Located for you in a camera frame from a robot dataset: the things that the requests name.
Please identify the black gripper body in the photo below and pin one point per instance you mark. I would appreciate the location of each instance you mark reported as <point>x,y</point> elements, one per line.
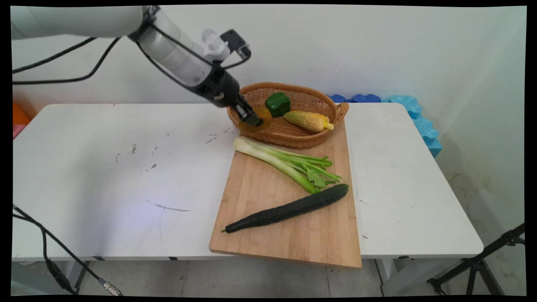
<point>222,88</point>

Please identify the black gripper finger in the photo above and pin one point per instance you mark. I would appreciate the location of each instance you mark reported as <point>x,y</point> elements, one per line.
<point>251,117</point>
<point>247,103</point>

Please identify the round orange fruit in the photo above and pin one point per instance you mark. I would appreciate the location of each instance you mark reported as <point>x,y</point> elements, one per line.
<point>262,115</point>

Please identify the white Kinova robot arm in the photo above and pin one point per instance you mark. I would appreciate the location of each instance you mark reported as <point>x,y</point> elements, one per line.
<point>168,48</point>

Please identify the green bell pepper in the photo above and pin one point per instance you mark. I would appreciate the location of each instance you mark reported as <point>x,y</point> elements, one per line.
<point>277,103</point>

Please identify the yellow corn cob with husk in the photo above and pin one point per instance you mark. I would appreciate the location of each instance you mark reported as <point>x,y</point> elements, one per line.
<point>308,120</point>

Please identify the green celery stalk bunch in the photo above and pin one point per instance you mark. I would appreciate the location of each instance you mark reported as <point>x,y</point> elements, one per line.
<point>289,163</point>

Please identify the oval woven wicker basket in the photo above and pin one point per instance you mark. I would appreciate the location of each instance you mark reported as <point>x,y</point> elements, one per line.
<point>310,134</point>

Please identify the long dark green cucumber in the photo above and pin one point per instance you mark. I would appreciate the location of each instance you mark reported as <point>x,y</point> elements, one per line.
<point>289,208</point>

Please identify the dark blue foam block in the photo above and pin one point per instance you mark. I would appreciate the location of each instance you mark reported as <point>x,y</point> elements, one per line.
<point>356,98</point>

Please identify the wooden cutting board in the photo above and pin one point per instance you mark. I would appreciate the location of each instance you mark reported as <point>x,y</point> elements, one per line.
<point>293,226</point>

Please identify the light blue foam block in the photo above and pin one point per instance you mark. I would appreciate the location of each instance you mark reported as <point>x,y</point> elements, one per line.
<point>423,126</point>

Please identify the orange box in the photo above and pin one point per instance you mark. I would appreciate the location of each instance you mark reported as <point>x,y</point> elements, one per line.
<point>19,115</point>

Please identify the pink box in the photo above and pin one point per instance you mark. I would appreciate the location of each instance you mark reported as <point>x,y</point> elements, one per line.
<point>17,131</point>

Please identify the white table leg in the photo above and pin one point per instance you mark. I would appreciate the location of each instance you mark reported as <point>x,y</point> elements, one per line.
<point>398,277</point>

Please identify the black tripod stand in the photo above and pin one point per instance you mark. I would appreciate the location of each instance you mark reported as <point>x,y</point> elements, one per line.
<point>476,264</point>

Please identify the wrist camera on white mount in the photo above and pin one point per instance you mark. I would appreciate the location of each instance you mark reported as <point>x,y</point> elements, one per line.
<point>224,44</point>

